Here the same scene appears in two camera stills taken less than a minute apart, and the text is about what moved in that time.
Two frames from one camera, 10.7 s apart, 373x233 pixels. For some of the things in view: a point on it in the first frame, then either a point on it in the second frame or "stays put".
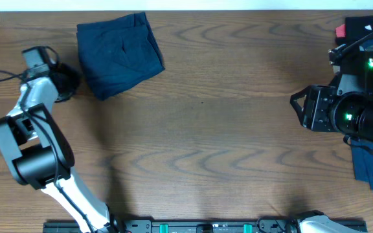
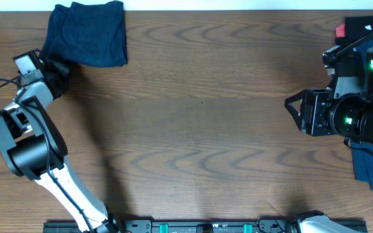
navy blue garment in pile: (368, 164) stays put
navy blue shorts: (117, 53) → (89, 33)
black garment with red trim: (356, 30) stays put
